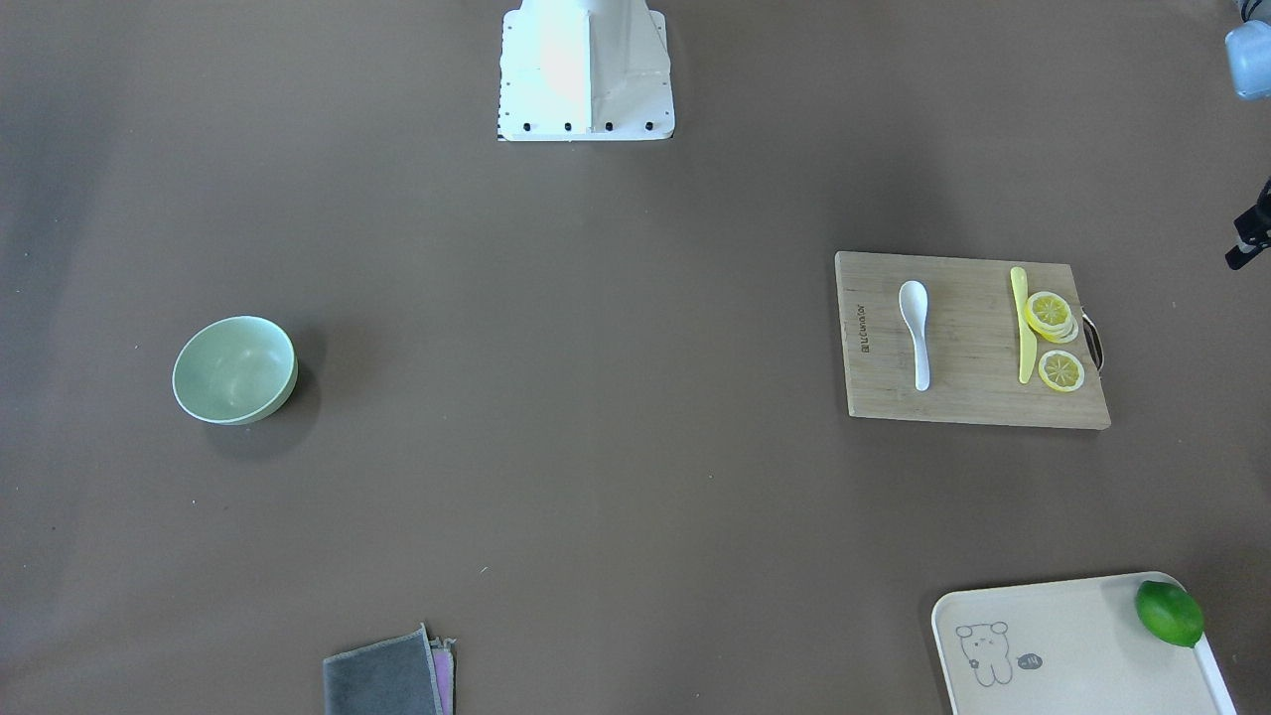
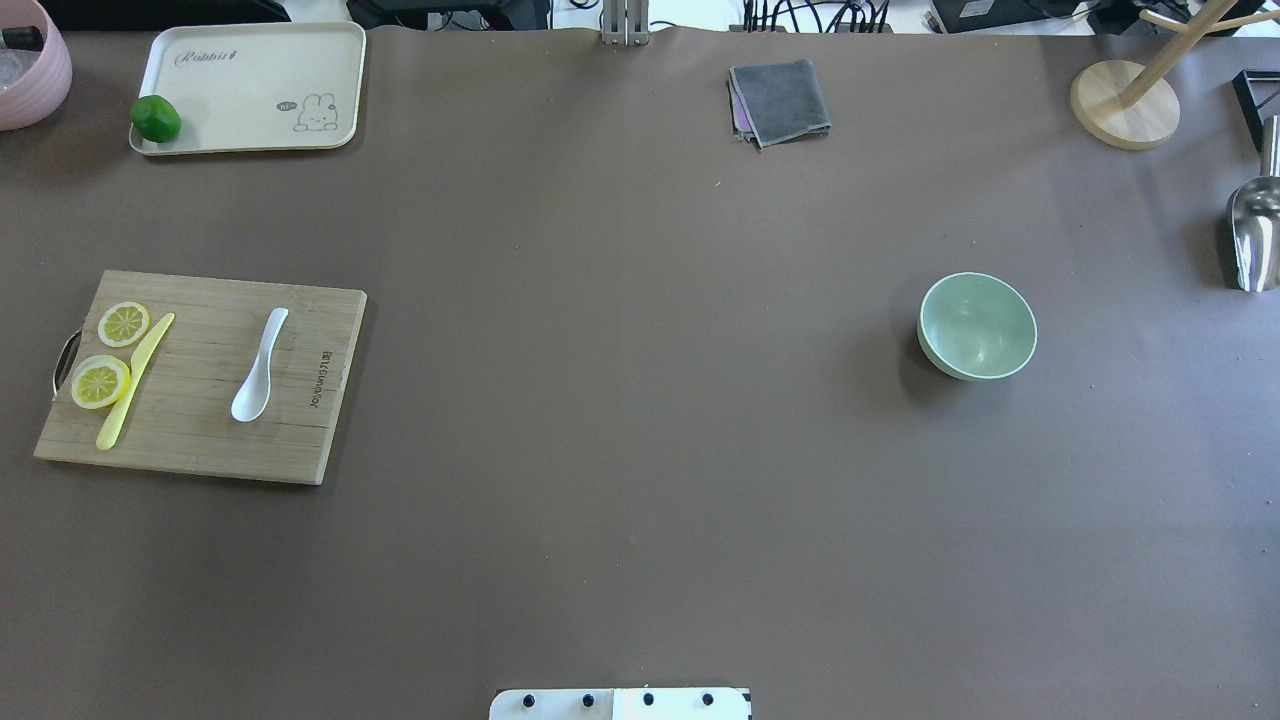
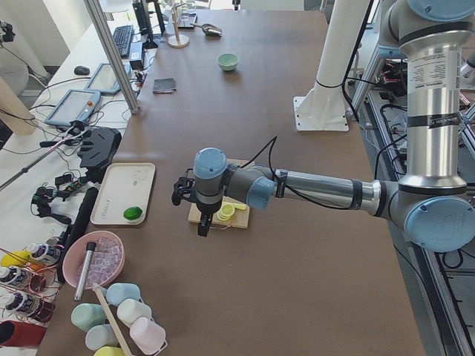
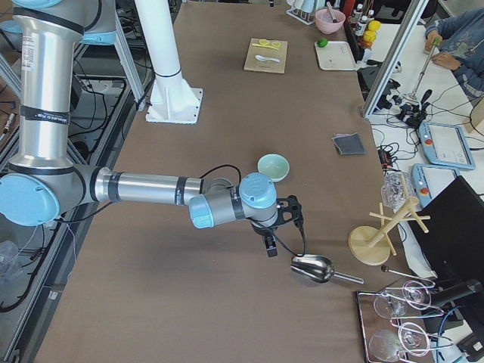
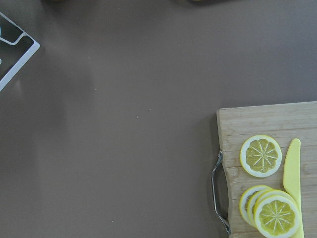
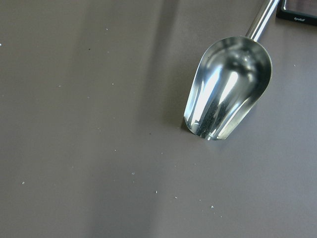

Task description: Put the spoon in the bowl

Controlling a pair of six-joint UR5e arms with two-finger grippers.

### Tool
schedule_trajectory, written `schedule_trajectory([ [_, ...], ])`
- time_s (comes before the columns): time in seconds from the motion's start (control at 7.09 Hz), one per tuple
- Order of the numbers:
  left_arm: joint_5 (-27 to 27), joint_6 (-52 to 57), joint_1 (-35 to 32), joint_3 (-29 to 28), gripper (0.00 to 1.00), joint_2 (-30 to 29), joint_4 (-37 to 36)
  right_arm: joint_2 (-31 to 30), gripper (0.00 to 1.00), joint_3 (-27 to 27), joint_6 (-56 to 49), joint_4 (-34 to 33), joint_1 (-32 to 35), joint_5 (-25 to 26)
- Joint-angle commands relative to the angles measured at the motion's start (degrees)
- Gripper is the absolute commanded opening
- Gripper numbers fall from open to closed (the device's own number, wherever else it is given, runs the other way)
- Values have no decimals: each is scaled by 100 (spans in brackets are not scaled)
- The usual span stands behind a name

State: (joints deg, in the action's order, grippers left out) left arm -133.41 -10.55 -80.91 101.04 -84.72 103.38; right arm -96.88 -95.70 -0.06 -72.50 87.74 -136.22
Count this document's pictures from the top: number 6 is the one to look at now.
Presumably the metal scoop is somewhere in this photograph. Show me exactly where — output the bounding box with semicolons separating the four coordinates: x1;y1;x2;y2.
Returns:
184;0;278;140

